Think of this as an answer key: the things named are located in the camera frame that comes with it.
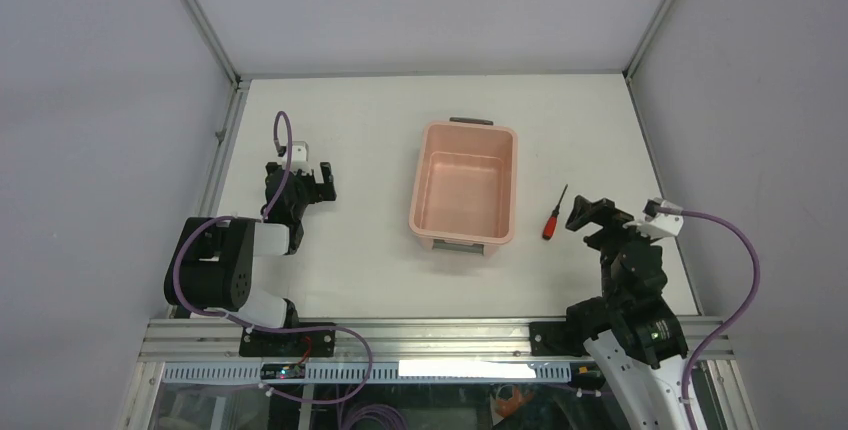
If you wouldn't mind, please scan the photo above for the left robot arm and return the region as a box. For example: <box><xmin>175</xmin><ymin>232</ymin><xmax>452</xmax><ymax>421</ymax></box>
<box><xmin>163</xmin><ymin>162</ymin><xmax>337</xmax><ymax>330</ymax></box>

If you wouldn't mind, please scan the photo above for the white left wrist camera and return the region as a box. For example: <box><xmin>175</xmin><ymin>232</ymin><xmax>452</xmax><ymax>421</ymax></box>
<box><xmin>283</xmin><ymin>141</ymin><xmax>312</xmax><ymax>174</ymax></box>

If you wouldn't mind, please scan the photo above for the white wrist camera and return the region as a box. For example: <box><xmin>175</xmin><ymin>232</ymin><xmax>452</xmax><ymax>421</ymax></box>
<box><xmin>283</xmin><ymin>141</ymin><xmax>312</xmax><ymax>174</ymax></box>
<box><xmin>623</xmin><ymin>198</ymin><xmax>684</xmax><ymax>240</ymax></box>

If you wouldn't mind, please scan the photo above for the aluminium right frame post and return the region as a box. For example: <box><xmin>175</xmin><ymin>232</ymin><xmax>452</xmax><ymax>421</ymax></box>
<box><xmin>622</xmin><ymin>0</ymin><xmax>676</xmax><ymax>83</ymax></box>

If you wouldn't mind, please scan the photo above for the aluminium left frame post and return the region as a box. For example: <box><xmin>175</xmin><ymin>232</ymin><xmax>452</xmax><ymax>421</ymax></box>
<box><xmin>180</xmin><ymin>0</ymin><xmax>241</xmax><ymax>86</ymax></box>

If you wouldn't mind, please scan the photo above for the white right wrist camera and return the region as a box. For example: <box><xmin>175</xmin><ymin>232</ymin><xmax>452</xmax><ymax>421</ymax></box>
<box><xmin>623</xmin><ymin>198</ymin><xmax>684</xmax><ymax>240</ymax></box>

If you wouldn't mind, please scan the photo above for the white slotted cable duct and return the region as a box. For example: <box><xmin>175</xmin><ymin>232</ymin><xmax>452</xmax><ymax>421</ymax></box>
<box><xmin>162</xmin><ymin>360</ymin><xmax>595</xmax><ymax>386</ymax></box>

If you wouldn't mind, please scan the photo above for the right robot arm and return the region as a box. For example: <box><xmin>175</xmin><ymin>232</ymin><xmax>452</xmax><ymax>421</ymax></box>
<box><xmin>566</xmin><ymin>195</ymin><xmax>704</xmax><ymax>429</ymax></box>

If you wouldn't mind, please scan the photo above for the aluminium frame post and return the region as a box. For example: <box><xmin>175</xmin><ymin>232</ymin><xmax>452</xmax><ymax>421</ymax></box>
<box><xmin>180</xmin><ymin>0</ymin><xmax>241</xmax><ymax>86</ymax></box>
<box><xmin>622</xmin><ymin>0</ymin><xmax>676</xmax><ymax>83</ymax></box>

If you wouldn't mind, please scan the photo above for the pink plastic bin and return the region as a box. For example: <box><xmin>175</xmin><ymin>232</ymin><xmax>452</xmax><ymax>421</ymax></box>
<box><xmin>408</xmin><ymin>117</ymin><xmax>518</xmax><ymax>256</ymax></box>

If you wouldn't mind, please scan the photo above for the aluminium front rail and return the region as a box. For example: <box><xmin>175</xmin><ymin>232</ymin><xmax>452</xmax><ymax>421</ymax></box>
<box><xmin>135</xmin><ymin>317</ymin><xmax>735</xmax><ymax>363</ymax></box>

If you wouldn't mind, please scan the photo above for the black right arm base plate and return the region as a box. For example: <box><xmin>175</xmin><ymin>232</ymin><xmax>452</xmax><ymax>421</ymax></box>
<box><xmin>528</xmin><ymin>320</ymin><xmax>588</xmax><ymax>357</ymax></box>

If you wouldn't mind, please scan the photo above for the red handled screwdriver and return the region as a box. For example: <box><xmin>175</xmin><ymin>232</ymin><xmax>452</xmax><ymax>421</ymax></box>
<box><xmin>541</xmin><ymin>184</ymin><xmax>569</xmax><ymax>241</ymax></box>

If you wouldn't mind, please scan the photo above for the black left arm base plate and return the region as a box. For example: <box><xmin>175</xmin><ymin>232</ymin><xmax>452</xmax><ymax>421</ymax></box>
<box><xmin>238</xmin><ymin>322</ymin><xmax>336</xmax><ymax>359</ymax></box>

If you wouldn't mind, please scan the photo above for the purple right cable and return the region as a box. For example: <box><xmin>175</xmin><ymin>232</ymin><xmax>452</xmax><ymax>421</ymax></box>
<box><xmin>676</xmin><ymin>209</ymin><xmax>762</xmax><ymax>430</ymax></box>

